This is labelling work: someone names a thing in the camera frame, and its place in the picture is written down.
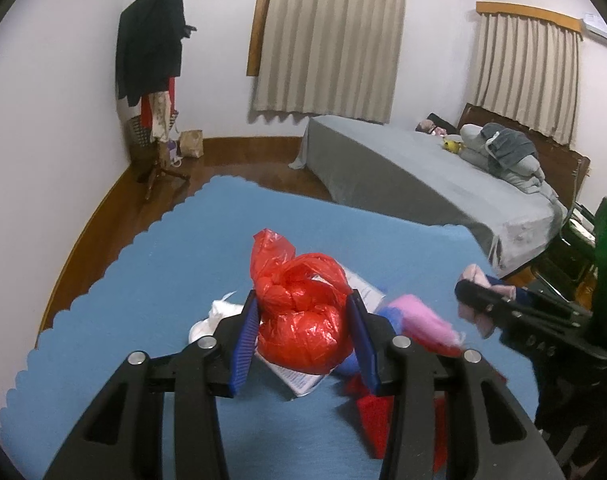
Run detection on checkered bag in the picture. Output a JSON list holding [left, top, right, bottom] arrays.
[[128, 115, 154, 148]]

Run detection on red garment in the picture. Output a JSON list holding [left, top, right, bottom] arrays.
[[141, 77, 177, 128]]

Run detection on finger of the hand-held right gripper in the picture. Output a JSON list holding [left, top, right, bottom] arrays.
[[486, 275, 537, 307], [455, 279, 594, 332]]

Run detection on brown paper bag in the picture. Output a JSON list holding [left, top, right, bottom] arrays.
[[180, 130, 204, 158]]

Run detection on patterned beige garment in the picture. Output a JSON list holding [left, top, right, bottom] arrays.
[[151, 90, 179, 143]]

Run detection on pink soft item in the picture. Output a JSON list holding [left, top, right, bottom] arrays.
[[460, 264, 518, 337]]

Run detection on blue mat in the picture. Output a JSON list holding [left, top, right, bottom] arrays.
[[0, 175, 567, 480]]

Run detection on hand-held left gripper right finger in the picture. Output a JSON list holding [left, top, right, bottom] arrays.
[[347, 292, 567, 480]]

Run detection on pink fluffy cloth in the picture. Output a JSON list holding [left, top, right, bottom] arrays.
[[383, 294, 467, 358]]

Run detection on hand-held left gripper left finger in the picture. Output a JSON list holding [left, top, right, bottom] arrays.
[[44, 290, 260, 480]]

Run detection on wooden curtain pelmet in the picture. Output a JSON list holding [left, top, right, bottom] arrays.
[[476, 1, 584, 41]]

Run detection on dark grey clothes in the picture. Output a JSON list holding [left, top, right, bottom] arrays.
[[481, 122, 539, 171]]

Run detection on white printed paper sheet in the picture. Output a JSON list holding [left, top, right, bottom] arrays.
[[256, 267, 387, 400]]

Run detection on brown wooden headboard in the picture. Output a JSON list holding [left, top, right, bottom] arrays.
[[456, 102, 591, 211]]

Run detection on white tissue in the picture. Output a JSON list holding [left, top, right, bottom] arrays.
[[190, 300, 247, 346]]

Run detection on wide beige curtain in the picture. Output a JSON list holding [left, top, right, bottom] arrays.
[[251, 0, 409, 123]]

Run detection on red plastic bag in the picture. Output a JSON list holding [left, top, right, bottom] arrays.
[[250, 228, 357, 375]]

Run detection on bed with grey sheet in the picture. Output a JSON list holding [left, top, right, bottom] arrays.
[[288, 115, 569, 278]]

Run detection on wooden coat rack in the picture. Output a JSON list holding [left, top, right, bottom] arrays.
[[136, 0, 192, 203]]

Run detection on black jacket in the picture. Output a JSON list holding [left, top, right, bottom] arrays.
[[116, 0, 197, 108]]

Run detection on white air conditioner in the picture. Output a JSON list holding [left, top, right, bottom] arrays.
[[581, 12, 607, 53]]

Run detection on pink doll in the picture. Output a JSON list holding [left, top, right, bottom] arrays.
[[416, 112, 457, 137]]

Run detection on blue plastic item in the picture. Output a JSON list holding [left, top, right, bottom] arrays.
[[332, 349, 365, 377]]

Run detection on red paper packet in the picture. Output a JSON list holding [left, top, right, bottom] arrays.
[[343, 375, 447, 473]]

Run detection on black metal chair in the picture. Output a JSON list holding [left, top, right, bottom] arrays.
[[531, 200, 599, 301]]

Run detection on narrow beige curtain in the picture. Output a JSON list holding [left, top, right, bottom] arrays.
[[472, 10, 581, 146]]

